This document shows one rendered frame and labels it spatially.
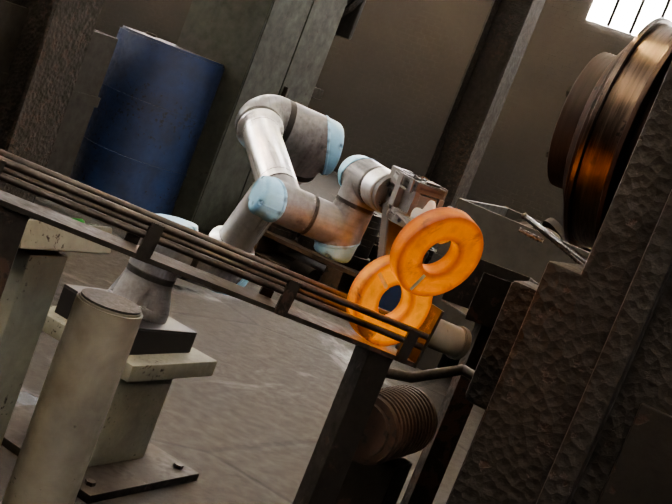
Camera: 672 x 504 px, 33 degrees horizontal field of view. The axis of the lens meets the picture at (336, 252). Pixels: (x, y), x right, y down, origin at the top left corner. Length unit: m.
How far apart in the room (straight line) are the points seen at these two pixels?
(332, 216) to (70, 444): 0.60
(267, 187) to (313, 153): 0.40
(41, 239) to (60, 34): 3.01
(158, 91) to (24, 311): 3.62
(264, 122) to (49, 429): 0.72
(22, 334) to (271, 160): 0.54
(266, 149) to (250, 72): 3.56
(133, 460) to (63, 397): 0.77
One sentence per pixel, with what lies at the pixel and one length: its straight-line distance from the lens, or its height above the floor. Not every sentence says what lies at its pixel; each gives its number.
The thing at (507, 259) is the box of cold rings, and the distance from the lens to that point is 4.80.
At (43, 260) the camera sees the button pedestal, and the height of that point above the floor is 0.54.
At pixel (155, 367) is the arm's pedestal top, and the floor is 0.29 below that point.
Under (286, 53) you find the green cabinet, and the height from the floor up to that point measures 1.05.
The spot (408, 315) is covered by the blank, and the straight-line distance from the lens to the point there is 1.93.
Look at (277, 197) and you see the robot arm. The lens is 2.00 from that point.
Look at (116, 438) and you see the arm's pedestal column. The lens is 2.67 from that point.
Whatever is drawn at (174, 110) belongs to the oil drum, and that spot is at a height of 0.59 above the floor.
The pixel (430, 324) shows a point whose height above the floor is 0.69.
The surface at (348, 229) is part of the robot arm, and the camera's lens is 2.06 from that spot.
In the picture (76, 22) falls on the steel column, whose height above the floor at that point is 0.84.
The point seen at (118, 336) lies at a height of 0.48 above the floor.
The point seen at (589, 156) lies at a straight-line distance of 2.11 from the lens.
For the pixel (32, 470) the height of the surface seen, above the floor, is 0.20.
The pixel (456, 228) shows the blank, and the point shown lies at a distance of 1.81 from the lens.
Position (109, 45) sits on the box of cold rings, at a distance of 5.54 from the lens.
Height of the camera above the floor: 1.01
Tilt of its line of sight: 8 degrees down
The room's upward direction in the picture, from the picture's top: 21 degrees clockwise
